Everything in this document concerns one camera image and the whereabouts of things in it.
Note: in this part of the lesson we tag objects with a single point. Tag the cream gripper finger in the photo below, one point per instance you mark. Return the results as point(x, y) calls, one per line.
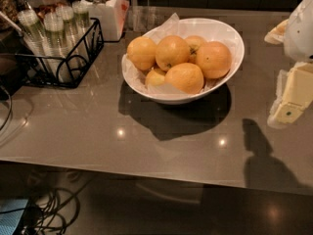
point(276, 34)
point(294, 94)

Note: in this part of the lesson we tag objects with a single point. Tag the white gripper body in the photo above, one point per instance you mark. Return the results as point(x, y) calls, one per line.
point(300, 33)

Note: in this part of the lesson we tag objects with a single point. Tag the white paper bowl liner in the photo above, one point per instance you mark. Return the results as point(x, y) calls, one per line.
point(166, 27)

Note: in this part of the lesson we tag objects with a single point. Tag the small orange at bottom left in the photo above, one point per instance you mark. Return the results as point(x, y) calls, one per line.
point(155, 77)

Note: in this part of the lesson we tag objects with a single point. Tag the white lidded canister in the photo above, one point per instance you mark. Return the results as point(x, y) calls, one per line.
point(111, 14)

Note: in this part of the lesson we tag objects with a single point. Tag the clear plastic cup stack right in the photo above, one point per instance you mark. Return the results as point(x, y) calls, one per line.
point(81, 17)

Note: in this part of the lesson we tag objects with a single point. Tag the clear plastic cup stack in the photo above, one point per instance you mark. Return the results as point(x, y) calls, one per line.
point(34, 35)
point(81, 17)
point(71, 31)
point(56, 46)

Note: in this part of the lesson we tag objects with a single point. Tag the clear plastic cup stack back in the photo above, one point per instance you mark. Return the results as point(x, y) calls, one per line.
point(71, 31)

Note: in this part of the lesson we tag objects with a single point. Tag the clear plastic cup stack middle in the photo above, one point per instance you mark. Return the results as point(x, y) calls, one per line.
point(56, 46)

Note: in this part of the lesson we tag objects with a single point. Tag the clear plastic cup stack left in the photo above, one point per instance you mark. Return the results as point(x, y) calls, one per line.
point(34, 35)

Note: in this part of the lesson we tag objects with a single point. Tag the blue box on floor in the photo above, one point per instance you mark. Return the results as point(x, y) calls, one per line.
point(11, 213)

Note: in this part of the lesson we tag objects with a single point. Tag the black wire basket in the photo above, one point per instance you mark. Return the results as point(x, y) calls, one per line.
point(77, 65)

